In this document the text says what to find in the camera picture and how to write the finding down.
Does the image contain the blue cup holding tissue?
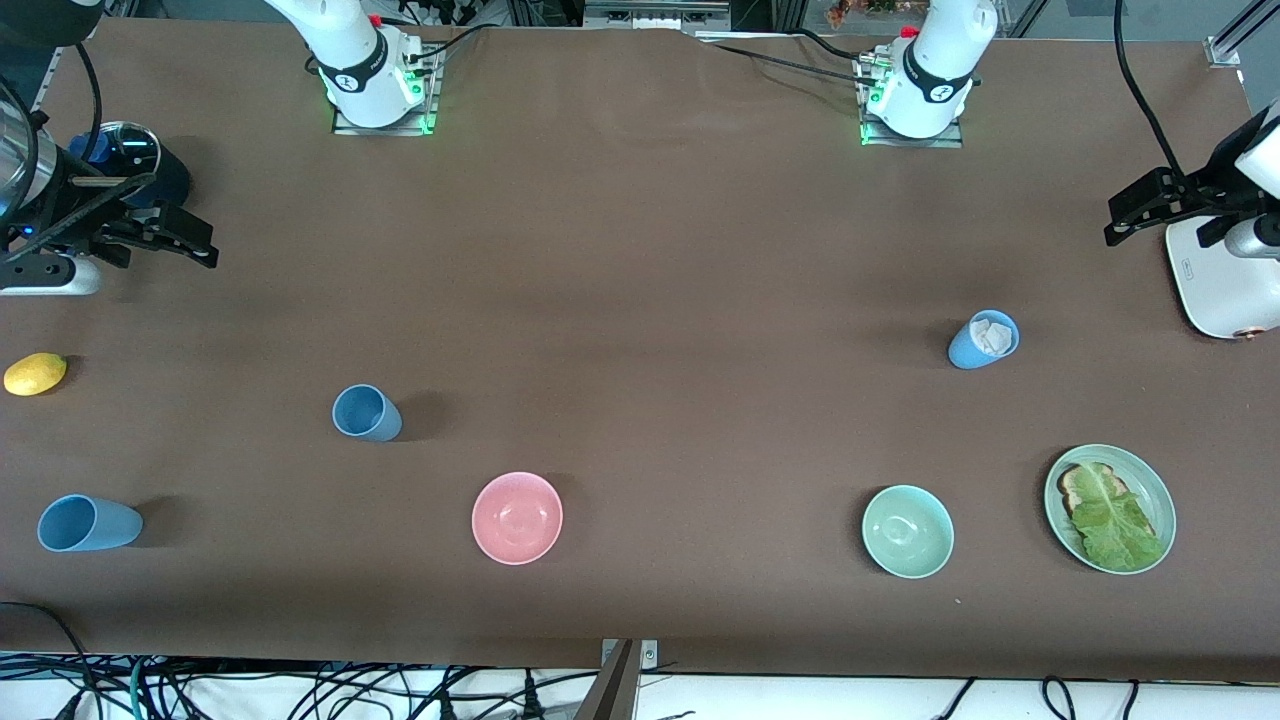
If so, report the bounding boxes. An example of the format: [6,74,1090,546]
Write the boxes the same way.
[947,309,1021,371]

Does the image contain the blue plastic cup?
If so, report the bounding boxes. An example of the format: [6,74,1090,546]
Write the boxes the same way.
[37,494,144,553]
[332,384,403,443]

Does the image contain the dark blue saucepan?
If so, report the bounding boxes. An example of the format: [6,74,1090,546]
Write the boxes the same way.
[60,120,191,213]

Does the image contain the glass lid with blue knob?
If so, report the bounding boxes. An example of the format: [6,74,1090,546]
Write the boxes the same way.
[68,121,162,173]

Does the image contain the white appliance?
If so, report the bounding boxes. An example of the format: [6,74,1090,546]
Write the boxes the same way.
[1166,215,1280,341]

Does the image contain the yellow lemon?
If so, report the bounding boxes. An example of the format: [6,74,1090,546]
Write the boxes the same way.
[3,352,68,397]

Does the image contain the crumpled white tissue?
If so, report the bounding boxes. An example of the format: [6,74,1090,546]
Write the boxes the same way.
[970,315,1014,357]

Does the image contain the toast slice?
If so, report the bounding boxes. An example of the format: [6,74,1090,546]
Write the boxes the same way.
[1057,462,1156,541]

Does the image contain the green plate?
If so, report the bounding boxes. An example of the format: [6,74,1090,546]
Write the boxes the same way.
[1043,443,1177,576]

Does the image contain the green lettuce leaf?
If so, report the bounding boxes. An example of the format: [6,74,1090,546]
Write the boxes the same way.
[1070,462,1166,571]

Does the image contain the mint green bowl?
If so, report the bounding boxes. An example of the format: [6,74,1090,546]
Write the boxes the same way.
[861,484,955,580]

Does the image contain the pink bowl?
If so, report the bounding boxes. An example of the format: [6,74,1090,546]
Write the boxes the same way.
[471,471,564,566]

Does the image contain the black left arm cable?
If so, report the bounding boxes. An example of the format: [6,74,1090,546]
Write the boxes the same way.
[1114,0,1193,183]

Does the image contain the aluminium profile bracket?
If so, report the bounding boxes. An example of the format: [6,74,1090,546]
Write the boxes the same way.
[1204,0,1280,70]

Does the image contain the aluminium table edge rail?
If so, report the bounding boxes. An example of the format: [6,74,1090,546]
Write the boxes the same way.
[28,14,101,113]

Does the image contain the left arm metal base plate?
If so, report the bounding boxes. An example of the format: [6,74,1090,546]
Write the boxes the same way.
[857,52,966,150]

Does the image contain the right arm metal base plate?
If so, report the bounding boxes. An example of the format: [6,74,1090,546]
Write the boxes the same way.
[332,42,442,137]

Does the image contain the black cable at right base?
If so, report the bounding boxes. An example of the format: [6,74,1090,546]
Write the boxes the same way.
[404,24,496,63]

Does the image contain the black looped floor cable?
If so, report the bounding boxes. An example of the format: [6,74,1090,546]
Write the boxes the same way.
[0,600,101,720]

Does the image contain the black cable across table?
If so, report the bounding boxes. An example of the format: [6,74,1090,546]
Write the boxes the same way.
[698,28,883,89]

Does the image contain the metal table clamp bracket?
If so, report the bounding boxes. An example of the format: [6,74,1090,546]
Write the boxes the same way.
[574,638,660,720]

